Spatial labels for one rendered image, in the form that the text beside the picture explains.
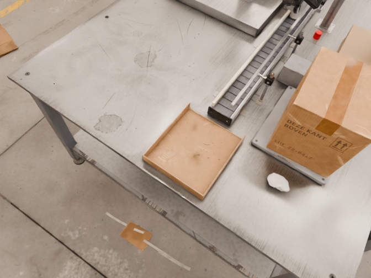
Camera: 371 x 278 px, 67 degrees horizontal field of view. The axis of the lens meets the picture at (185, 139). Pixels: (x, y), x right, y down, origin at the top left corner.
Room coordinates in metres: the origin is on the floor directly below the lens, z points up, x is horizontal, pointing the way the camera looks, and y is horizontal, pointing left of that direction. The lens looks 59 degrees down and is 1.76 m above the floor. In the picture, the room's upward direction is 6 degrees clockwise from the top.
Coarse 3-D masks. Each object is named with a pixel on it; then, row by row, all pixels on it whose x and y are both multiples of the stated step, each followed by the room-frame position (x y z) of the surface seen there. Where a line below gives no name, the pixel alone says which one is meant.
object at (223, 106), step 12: (288, 24) 1.26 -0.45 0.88; (276, 36) 1.15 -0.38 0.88; (288, 36) 1.16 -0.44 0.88; (264, 48) 1.06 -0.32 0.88; (252, 60) 0.97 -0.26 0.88; (264, 60) 0.98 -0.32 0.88; (252, 72) 0.90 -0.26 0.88; (240, 84) 0.82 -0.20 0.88; (252, 84) 0.83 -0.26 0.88; (228, 96) 0.75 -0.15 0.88; (216, 108) 0.68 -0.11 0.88; (228, 108) 0.69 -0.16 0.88
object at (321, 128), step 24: (312, 72) 0.68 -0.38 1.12; (336, 72) 0.69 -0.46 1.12; (360, 72) 0.71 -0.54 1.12; (312, 96) 0.58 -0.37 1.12; (336, 96) 0.59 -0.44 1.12; (360, 96) 0.60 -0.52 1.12; (288, 120) 0.54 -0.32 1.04; (312, 120) 0.51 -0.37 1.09; (336, 120) 0.50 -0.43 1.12; (360, 120) 0.51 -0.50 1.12; (288, 144) 0.52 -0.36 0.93; (312, 144) 0.49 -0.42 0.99; (336, 144) 0.47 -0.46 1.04; (360, 144) 0.45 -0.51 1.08; (312, 168) 0.47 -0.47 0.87; (336, 168) 0.44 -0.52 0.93
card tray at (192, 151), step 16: (192, 112) 0.68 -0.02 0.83; (176, 128) 0.59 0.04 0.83; (192, 128) 0.60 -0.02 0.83; (208, 128) 0.61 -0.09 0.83; (224, 128) 0.62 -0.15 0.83; (160, 144) 0.51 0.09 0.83; (176, 144) 0.52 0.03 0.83; (192, 144) 0.53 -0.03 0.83; (208, 144) 0.54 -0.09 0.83; (224, 144) 0.55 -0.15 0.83; (240, 144) 0.55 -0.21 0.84; (144, 160) 0.44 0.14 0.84; (160, 160) 0.45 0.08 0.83; (176, 160) 0.46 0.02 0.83; (192, 160) 0.46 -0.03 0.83; (208, 160) 0.47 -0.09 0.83; (224, 160) 0.48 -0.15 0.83; (176, 176) 0.39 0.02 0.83; (192, 176) 0.40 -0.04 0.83; (208, 176) 0.41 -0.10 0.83; (192, 192) 0.34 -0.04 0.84
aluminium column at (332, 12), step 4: (336, 0) 1.33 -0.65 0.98; (340, 0) 1.34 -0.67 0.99; (344, 0) 1.32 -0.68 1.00; (332, 4) 1.34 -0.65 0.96; (336, 4) 1.34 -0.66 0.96; (340, 4) 1.32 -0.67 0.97; (332, 8) 1.33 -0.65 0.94; (336, 8) 1.33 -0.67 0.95; (328, 12) 1.34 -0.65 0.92; (332, 12) 1.34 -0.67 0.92; (336, 12) 1.32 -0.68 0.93; (328, 16) 1.33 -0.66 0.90; (332, 16) 1.32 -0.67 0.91; (324, 20) 1.34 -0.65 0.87; (328, 20) 1.34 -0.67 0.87; (332, 20) 1.32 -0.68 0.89; (324, 24) 1.34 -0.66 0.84; (328, 24) 1.32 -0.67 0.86
